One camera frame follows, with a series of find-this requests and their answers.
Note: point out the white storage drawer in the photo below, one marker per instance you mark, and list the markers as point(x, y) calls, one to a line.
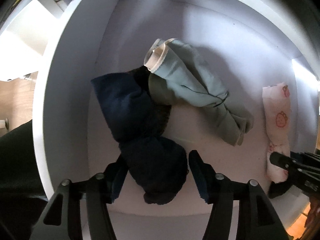
point(250, 44)

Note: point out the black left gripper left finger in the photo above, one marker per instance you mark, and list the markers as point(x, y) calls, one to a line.
point(61, 217)

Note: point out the small black cloth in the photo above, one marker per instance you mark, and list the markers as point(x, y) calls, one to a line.
point(278, 189)

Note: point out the sage green cloth bundle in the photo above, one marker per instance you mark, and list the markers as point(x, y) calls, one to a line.
point(179, 74)

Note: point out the person's right hand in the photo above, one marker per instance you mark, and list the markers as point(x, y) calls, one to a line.
point(312, 214)

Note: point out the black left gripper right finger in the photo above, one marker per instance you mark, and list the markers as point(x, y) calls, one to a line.
point(257, 218)

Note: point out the white strawberry print cloth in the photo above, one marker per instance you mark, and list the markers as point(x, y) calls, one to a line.
point(277, 109)

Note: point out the navy blue cloth bundle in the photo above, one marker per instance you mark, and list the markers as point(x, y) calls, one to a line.
point(137, 123)

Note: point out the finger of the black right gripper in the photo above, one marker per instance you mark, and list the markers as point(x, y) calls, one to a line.
point(280, 160)

